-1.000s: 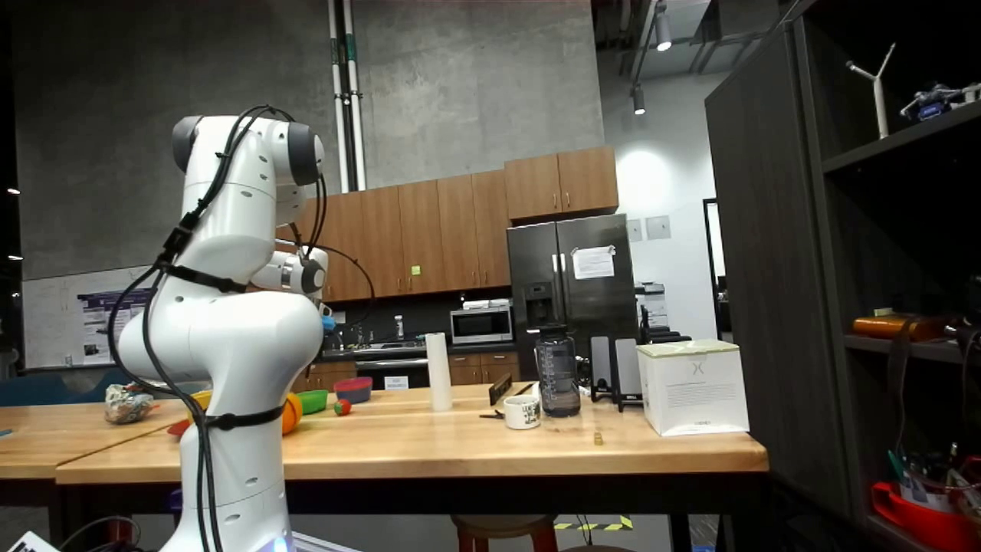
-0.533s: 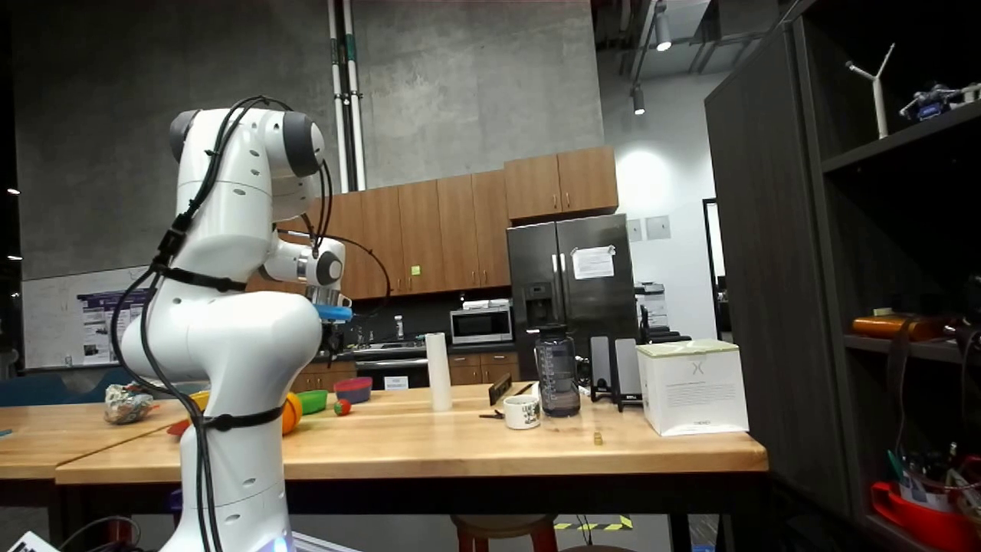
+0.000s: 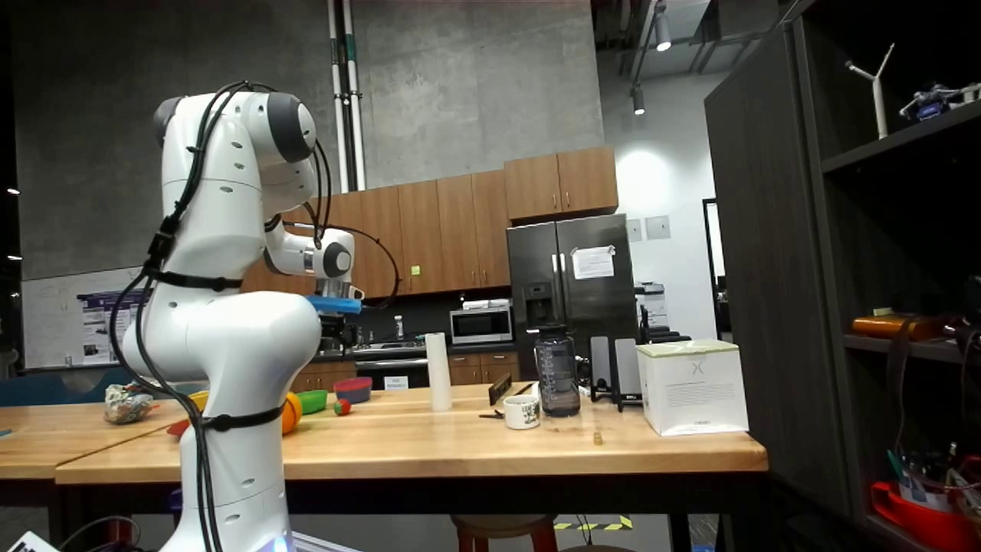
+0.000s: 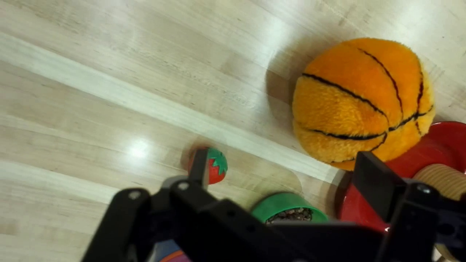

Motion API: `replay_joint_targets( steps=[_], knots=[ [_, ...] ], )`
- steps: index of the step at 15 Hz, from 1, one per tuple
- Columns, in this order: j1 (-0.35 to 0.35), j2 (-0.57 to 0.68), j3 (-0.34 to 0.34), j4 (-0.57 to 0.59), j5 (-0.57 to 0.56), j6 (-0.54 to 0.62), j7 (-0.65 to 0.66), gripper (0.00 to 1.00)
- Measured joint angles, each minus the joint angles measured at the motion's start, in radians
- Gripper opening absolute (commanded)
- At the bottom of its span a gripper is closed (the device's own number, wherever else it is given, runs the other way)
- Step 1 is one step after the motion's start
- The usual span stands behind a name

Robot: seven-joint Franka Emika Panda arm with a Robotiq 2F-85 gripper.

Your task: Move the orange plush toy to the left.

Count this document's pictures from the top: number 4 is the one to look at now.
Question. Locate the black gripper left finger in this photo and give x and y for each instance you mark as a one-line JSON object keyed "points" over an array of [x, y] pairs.
{"points": [[198, 167]]}

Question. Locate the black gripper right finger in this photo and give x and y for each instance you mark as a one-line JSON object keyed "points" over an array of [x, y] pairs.
{"points": [[378, 186]]}

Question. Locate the small orange pumpkin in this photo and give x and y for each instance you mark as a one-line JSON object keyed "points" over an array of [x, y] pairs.
{"points": [[358, 102]]}

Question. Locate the small strawberry toy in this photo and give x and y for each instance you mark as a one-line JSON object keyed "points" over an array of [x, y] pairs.
{"points": [[217, 167]]}

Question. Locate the beige ribbed wooden piece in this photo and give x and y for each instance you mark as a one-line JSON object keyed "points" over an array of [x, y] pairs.
{"points": [[444, 179]]}

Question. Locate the red bowl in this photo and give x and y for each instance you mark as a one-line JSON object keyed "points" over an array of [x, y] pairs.
{"points": [[437, 145]]}

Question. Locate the green bowl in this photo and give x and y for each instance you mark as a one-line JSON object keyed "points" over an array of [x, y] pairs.
{"points": [[276, 203]]}

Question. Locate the blue orange striped object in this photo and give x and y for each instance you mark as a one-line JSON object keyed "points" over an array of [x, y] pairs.
{"points": [[167, 251]]}

